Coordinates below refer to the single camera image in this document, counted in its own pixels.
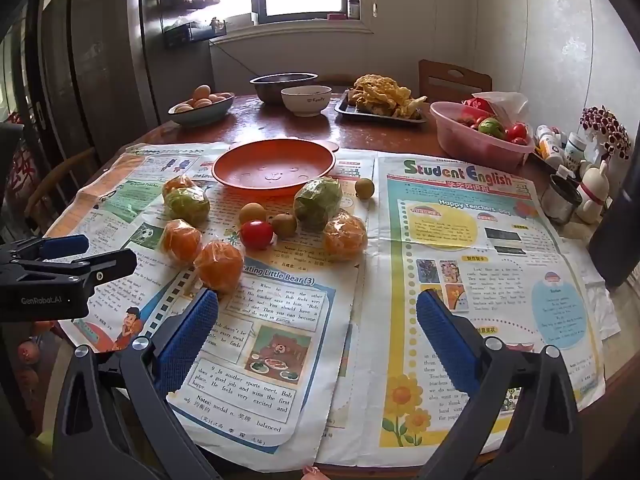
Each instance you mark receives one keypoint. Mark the red patterned cloth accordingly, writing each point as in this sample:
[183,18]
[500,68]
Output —
[17,170]

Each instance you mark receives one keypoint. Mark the red and white flower decoration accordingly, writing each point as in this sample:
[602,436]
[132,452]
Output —
[605,130]

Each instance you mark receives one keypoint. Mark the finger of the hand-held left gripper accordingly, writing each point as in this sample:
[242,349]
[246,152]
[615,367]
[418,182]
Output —
[62,245]
[107,265]

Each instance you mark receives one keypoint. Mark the black wall rack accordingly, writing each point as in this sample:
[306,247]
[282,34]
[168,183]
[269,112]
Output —
[190,32]

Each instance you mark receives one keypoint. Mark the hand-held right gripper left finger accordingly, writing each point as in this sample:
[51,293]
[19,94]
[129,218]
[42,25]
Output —
[192,335]

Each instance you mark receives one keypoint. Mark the pile of brown eggs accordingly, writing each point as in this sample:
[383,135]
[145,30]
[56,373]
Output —
[202,96]

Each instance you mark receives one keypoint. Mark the white ceramic bowl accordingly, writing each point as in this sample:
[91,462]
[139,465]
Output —
[306,102]

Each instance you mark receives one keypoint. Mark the small white bottle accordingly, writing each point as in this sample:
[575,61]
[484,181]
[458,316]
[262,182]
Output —
[547,144]

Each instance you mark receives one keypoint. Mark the white rabbit figurine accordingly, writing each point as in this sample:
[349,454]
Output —
[592,192]

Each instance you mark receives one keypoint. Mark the dark baking tray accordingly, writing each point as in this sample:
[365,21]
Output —
[350,112]

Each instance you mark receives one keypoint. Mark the teal bowl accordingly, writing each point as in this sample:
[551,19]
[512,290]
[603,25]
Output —
[205,116]

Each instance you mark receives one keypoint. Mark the newspaper with sunflower border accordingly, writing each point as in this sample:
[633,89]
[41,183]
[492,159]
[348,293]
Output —
[500,270]

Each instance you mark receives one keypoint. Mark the white medicine bottle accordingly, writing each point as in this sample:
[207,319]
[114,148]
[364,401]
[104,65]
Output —
[575,149]

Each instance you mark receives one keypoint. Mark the red package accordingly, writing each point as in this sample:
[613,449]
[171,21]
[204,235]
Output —
[475,105]

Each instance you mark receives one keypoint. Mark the newspaper with cartoon pictures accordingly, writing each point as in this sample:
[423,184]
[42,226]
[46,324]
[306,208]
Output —
[280,300]

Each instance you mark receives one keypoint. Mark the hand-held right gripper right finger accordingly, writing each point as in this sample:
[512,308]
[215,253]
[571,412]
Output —
[445,345]

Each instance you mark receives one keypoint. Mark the small yellow round fruit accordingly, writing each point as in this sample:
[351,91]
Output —
[251,212]

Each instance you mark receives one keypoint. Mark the grey refrigerator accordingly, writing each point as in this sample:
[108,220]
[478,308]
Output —
[150,60]

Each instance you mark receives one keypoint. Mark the green round fruit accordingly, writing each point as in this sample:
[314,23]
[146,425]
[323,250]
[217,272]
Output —
[491,126]

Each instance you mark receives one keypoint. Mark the white plastic bag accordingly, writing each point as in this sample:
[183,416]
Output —
[507,102]

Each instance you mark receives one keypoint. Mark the curved wooden chair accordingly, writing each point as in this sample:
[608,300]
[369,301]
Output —
[70,170]

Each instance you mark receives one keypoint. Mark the red tomato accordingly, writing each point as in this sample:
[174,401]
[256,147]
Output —
[517,131]
[256,234]

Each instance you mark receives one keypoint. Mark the orange plastic plate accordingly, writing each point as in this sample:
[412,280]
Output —
[275,160]

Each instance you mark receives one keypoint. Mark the plastic-wrapped green citrus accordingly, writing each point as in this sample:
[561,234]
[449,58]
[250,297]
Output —
[187,206]
[317,203]

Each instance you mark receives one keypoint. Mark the wooden chair with cutout back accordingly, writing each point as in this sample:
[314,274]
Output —
[452,77]

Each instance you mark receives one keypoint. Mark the pink plastic basin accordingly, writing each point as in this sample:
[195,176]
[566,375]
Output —
[475,147]

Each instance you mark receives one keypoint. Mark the metal bowl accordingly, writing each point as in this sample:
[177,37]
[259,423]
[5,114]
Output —
[282,85]

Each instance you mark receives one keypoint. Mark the pile of fried food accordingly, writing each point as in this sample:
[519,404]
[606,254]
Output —
[382,92]

